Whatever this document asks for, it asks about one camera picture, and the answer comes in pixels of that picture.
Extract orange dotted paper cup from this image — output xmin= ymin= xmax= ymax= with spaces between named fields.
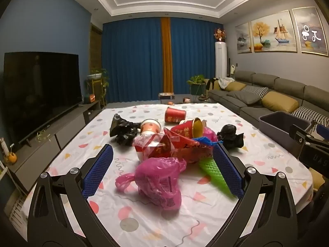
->
xmin=140 ymin=119 xmax=162 ymax=137

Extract black plastic bag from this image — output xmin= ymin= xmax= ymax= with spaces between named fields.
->
xmin=110 ymin=114 xmax=141 ymax=146
xmin=217 ymin=124 xmax=244 ymax=150

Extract small grey framed painting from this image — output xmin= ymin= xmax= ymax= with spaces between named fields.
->
xmin=235 ymin=22 xmax=251 ymax=54

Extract white cloth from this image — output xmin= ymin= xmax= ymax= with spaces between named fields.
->
xmin=218 ymin=77 xmax=235 ymax=88

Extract yellow green ribbon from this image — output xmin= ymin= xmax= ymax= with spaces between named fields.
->
xmin=35 ymin=131 xmax=51 ymax=142

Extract framed painting with glare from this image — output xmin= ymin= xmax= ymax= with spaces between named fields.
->
xmin=292 ymin=6 xmax=329 ymax=57

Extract grey plastic bin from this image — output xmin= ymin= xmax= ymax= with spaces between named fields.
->
xmin=258 ymin=111 xmax=312 ymax=151

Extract orange artificial flowers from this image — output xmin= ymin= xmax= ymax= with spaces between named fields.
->
xmin=214 ymin=28 xmax=227 ymax=42

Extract white slatted rack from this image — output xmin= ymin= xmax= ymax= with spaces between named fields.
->
xmin=5 ymin=190 xmax=30 ymax=234

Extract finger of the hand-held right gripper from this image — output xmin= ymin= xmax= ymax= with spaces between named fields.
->
xmin=288 ymin=123 xmax=313 ymax=146
xmin=311 ymin=121 xmax=329 ymax=148

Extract grey sofa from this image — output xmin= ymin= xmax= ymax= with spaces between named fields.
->
xmin=204 ymin=70 xmax=329 ymax=139

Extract clear plastic bag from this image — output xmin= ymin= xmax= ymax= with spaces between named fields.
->
xmin=134 ymin=133 xmax=165 ymax=161

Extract pink plastic bag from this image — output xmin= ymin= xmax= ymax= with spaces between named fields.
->
xmin=115 ymin=157 xmax=187 ymax=211
xmin=203 ymin=127 xmax=219 ymax=142

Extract black flat television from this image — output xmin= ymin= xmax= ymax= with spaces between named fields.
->
xmin=3 ymin=52 xmax=83 ymax=144

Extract orange curtain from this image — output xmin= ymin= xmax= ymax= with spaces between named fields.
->
xmin=161 ymin=17 xmax=173 ymax=94

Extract small orange ornament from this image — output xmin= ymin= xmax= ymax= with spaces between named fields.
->
xmin=5 ymin=144 xmax=18 ymax=164

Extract black white patterned pillow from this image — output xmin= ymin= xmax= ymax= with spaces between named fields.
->
xmin=292 ymin=105 xmax=329 ymax=128
xmin=242 ymin=85 xmax=269 ymax=98

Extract white patterned tablecloth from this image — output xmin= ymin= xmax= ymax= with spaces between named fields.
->
xmin=21 ymin=103 xmax=314 ymax=247

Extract tree and ship painting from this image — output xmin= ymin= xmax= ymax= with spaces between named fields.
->
xmin=250 ymin=10 xmax=298 ymax=53

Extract brown wooden panel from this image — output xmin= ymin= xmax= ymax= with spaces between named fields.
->
xmin=90 ymin=23 xmax=103 ymax=70

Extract large yellow pillow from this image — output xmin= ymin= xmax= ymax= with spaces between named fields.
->
xmin=261 ymin=91 xmax=299 ymax=114

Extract grey television cabinet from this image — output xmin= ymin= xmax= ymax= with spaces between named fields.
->
xmin=5 ymin=100 xmax=102 ymax=193

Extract red plastic bag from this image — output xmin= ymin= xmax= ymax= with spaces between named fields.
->
xmin=148 ymin=127 xmax=215 ymax=164

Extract blue curtain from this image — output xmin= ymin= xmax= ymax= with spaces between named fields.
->
xmin=102 ymin=17 xmax=165 ymax=103
xmin=168 ymin=17 xmax=224 ymax=101

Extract red gold paper cup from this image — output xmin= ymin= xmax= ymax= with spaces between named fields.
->
xmin=171 ymin=118 xmax=206 ymax=140

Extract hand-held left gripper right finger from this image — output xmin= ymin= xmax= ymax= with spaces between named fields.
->
xmin=212 ymin=143 xmax=299 ymax=247

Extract white standing air conditioner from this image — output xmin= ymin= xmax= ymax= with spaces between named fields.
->
xmin=214 ymin=42 xmax=228 ymax=79

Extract colourful topped box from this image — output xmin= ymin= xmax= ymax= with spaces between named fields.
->
xmin=159 ymin=93 xmax=176 ymax=105

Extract grey pillow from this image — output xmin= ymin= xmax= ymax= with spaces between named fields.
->
xmin=226 ymin=91 xmax=261 ymax=105

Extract small yellow pillow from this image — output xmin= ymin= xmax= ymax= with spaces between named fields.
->
xmin=225 ymin=82 xmax=247 ymax=92

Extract green studded plastic sheet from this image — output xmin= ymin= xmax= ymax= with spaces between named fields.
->
xmin=198 ymin=158 xmax=235 ymax=198

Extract potted plant in dark pot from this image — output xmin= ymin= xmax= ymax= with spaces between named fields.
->
xmin=187 ymin=75 xmax=206 ymax=103

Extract trailing plant on stand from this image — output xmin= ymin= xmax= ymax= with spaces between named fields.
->
xmin=86 ymin=68 xmax=109 ymax=106

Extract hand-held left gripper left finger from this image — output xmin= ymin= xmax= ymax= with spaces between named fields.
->
xmin=27 ymin=143 xmax=114 ymax=247

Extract yellow cushion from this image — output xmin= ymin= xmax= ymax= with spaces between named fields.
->
xmin=312 ymin=171 xmax=326 ymax=189

